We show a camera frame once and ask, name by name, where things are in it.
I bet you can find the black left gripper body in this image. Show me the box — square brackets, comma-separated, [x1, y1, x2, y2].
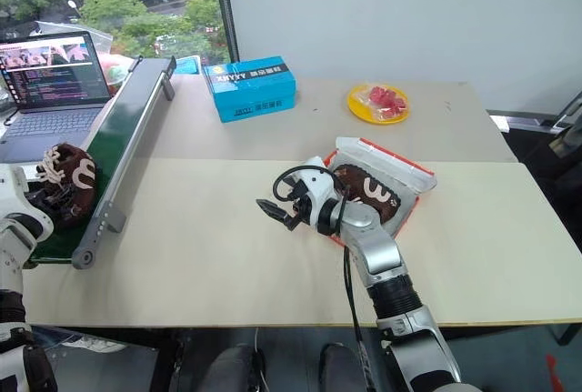
[25, 190, 59, 226]

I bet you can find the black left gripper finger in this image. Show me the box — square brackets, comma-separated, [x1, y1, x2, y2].
[50, 183, 78, 214]

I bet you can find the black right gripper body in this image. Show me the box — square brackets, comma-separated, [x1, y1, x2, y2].
[290, 184, 316, 231]

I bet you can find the brown snack packet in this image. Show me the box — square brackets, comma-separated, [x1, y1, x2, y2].
[334, 164, 402, 226]
[35, 143, 98, 230]

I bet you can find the brown snack packet in container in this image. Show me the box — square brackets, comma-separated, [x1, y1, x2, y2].
[334, 164, 402, 226]

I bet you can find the white red-rimmed food container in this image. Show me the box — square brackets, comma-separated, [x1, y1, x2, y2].
[324, 136, 438, 248]

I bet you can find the yellow plate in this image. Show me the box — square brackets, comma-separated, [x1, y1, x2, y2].
[346, 83, 412, 126]

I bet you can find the grey open laptop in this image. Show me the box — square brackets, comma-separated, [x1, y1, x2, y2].
[0, 31, 114, 165]

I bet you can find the blue cardboard box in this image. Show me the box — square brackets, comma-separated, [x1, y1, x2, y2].
[201, 55, 298, 125]

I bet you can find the red and green toy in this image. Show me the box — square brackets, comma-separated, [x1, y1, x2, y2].
[98, 51, 137, 88]

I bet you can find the bag of red candies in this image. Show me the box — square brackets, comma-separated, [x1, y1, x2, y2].
[357, 84, 409, 120]

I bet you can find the white sneaker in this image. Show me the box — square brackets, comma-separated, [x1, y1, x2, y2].
[57, 333, 129, 356]

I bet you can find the light blue box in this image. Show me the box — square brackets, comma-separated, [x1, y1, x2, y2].
[174, 55, 203, 76]

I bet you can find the black table leg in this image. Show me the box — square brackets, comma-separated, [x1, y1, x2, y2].
[148, 327, 195, 392]

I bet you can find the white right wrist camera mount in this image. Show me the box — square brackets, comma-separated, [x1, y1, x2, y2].
[285, 156, 342, 225]

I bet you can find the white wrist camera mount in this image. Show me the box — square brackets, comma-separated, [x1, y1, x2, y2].
[285, 156, 342, 225]
[0, 165, 31, 206]

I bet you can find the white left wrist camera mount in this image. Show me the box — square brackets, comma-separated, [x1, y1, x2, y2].
[0, 165, 31, 206]

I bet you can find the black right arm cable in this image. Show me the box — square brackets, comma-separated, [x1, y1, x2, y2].
[271, 165, 370, 392]

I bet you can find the green conveyor belt grey frame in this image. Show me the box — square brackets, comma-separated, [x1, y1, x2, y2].
[27, 55, 178, 271]

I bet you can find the white cable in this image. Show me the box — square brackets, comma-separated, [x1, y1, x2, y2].
[253, 327, 268, 392]

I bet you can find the black window frame post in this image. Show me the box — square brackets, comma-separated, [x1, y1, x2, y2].
[212, 0, 241, 64]

